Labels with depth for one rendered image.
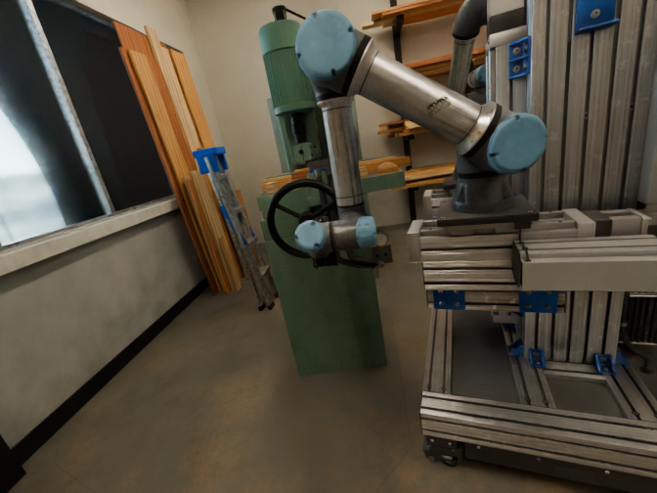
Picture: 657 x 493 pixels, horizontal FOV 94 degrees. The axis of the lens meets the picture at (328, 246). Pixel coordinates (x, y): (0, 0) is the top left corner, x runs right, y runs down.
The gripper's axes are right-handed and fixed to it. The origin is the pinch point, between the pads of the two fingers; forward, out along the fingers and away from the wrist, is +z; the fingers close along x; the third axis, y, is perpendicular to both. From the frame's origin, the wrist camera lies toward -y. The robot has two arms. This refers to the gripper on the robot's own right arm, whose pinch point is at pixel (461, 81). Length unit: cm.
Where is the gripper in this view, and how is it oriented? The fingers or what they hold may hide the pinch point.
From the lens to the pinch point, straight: 199.8
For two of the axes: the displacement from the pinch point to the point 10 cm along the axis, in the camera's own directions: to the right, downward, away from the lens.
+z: 1.2, -3.3, 9.4
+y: 3.1, 9.1, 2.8
